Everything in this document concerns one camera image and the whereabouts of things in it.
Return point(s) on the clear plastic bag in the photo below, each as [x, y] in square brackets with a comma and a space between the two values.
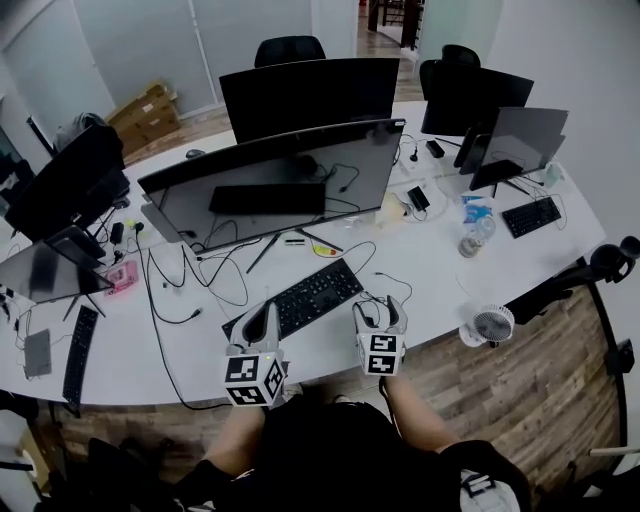
[395, 207]

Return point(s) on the person's left forearm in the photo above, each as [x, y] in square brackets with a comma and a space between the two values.
[235, 440]

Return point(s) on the clear plastic bottle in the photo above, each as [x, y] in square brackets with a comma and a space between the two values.
[477, 237]

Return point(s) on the black full-size keyboard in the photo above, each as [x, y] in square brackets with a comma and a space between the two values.
[312, 295]

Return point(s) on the grey computer mouse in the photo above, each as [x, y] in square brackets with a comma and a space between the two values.
[195, 154]

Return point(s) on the person's black clothing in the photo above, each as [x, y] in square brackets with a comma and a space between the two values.
[350, 460]

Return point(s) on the grey monitor with thin stand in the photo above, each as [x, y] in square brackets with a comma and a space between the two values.
[520, 145]

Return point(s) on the grey flat box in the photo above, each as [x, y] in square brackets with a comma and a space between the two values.
[38, 353]

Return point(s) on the black monitor with tripod stand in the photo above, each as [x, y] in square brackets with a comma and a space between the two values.
[50, 272]

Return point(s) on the brown cardboard boxes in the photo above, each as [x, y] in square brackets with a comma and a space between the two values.
[145, 117]

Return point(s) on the small black keyboard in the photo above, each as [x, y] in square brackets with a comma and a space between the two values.
[531, 216]

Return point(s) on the black monitor rear side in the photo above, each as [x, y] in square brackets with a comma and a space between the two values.
[310, 97]
[475, 102]
[70, 180]

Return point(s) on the pink box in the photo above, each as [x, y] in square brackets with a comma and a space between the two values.
[121, 277]

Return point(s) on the slim black keyboard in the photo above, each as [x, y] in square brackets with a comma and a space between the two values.
[80, 352]

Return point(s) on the black office chair with headrest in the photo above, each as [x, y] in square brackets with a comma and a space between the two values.
[452, 62]

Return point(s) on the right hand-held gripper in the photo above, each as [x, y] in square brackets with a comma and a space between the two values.
[381, 353]

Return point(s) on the black power adapter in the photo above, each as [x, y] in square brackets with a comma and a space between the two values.
[418, 198]
[434, 148]
[117, 232]

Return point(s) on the large curved black monitor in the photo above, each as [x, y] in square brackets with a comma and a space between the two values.
[272, 182]

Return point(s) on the person's right forearm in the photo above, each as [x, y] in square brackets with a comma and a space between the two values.
[419, 415]

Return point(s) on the yellow small packet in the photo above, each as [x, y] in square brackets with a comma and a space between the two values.
[324, 251]

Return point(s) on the small clear dispenser bottle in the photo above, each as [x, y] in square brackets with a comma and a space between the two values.
[553, 175]

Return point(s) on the white desk fan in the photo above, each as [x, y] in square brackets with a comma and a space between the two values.
[492, 325]

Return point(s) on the grey jacket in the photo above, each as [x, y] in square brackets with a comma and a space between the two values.
[80, 127]

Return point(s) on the black office chair with armrests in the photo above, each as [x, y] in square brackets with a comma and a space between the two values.
[607, 260]

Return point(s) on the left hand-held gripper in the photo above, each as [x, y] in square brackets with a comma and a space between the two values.
[244, 372]

